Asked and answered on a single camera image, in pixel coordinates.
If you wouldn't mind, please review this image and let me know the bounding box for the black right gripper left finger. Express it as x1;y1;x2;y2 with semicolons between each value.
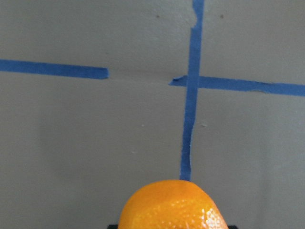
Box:
107;224;118;229

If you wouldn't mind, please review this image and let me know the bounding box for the orange mandarin fruit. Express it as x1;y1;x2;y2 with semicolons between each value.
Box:
118;180;228;229

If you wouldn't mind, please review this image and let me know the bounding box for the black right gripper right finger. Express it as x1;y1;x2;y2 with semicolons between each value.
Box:
228;225;237;229

